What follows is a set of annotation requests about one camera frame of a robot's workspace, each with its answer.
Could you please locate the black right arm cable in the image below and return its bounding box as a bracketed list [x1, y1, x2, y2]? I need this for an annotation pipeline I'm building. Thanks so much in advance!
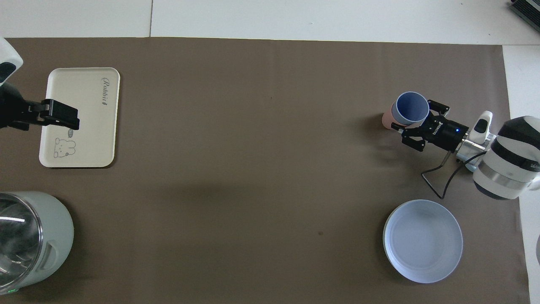
[421, 150, 490, 199]

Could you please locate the brown table mat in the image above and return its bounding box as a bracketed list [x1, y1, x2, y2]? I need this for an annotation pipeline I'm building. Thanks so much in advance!
[0, 37, 531, 304]

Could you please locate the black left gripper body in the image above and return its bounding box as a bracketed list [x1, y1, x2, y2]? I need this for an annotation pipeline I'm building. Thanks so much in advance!
[0, 83, 31, 130]

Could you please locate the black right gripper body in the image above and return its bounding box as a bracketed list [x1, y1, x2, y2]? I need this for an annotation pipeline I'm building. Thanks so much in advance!
[423, 115, 470, 153]

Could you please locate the glass pot lid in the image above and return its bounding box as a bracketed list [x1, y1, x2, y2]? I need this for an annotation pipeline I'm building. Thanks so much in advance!
[0, 194, 43, 288]

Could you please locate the blue plastic cup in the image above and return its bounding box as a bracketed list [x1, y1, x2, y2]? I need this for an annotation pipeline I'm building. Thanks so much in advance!
[391, 92, 430, 126]

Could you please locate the pale green cooking pot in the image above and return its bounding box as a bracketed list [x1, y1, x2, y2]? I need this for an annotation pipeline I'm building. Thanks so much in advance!
[0, 191, 75, 295]

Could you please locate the dark grey ribbed device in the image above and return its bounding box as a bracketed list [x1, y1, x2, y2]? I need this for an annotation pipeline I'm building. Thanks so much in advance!
[508, 0, 540, 22]

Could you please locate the cream tray with rabbit print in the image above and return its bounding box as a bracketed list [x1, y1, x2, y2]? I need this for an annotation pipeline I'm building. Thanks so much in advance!
[39, 67, 121, 168]

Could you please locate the blue-grey plate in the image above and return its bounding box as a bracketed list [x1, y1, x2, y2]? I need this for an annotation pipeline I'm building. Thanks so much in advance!
[383, 199, 463, 284]

